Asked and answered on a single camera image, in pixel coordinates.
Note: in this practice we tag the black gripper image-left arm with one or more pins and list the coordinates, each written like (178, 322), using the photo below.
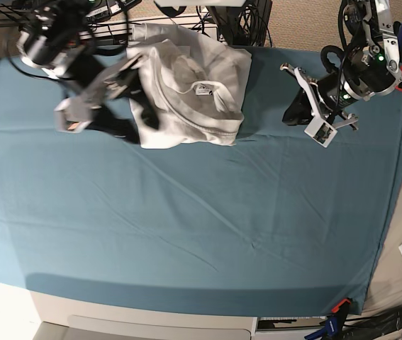
(121, 79)

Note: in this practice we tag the white T-shirt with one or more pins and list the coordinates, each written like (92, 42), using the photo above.
(195, 84)

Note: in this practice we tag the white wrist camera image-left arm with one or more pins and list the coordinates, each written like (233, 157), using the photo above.
(72, 115)

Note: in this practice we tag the black gripper image-right arm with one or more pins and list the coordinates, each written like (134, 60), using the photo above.
(308, 103)

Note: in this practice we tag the orange blue clamp bottom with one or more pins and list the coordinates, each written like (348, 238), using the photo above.
(334, 322)

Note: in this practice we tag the teal table cloth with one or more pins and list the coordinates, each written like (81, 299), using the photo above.
(274, 226)

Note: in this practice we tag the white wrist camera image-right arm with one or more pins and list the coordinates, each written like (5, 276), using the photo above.
(321, 131)

